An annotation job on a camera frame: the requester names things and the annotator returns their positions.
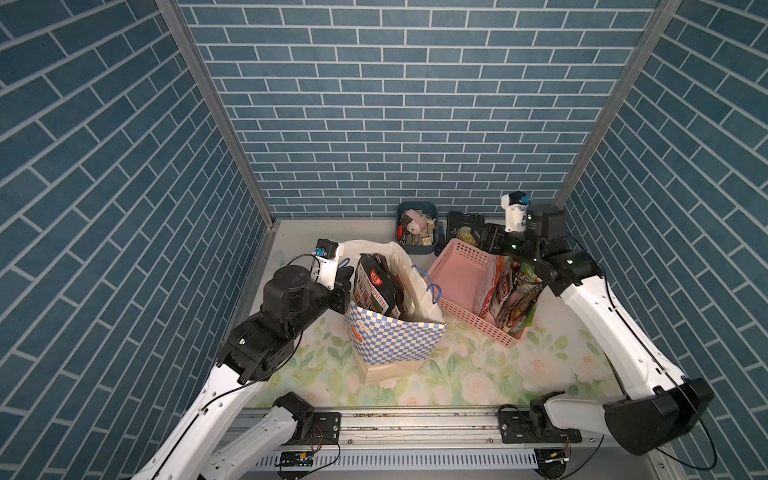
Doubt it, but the left green circuit board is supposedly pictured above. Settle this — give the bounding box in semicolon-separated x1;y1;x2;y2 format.
277;451;314;471

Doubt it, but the teal storage bin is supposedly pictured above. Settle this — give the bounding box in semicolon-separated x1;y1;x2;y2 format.
395;200;439;255

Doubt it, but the blue checkered paper bag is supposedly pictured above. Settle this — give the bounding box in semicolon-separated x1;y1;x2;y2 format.
342;240;447;384

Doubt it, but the pink plastic basket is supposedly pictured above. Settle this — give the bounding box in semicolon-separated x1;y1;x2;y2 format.
428;239;534;347

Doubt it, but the black moon book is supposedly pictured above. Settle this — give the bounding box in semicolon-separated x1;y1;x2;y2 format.
446;211;485;247

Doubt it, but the green small condiment packet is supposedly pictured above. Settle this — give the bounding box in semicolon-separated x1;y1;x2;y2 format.
507;264;545;340

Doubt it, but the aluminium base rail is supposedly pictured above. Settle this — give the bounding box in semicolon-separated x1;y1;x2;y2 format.
245;407;684;479

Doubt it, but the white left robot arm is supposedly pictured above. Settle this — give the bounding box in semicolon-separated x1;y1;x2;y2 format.
134;259;354;479

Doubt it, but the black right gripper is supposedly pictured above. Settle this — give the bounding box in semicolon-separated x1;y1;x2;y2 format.
464;223;535;269

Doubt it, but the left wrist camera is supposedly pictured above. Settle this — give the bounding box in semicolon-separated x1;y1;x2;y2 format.
314;239;342;290

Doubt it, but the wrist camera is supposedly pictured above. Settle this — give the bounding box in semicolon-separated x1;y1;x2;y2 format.
314;239;342;290
501;191;530;233

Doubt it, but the purple black condiment packet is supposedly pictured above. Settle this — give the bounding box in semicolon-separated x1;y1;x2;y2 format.
493;260;521;335

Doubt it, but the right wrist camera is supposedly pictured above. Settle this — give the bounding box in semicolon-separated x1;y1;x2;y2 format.
501;191;530;233

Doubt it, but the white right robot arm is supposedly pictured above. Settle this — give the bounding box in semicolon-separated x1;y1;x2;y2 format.
473;192;714;456

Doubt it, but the orange red condiment packet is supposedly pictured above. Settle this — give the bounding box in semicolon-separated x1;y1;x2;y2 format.
473;256;514;323

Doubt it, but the pink tape roll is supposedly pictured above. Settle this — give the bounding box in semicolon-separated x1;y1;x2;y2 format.
401;209;428;235

